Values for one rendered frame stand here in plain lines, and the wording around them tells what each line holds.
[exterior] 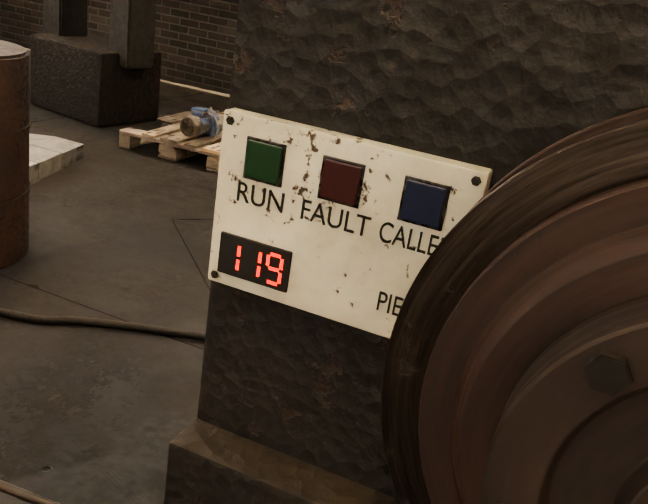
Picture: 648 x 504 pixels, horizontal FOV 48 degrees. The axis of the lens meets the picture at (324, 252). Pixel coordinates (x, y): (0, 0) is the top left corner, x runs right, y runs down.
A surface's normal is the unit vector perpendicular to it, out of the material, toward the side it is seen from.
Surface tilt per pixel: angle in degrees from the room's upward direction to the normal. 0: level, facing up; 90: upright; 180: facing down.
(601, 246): 47
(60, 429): 0
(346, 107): 90
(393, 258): 90
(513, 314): 66
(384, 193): 90
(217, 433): 0
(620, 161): 90
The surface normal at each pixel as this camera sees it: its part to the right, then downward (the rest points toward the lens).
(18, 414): 0.14, -0.92
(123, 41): -0.55, 0.23
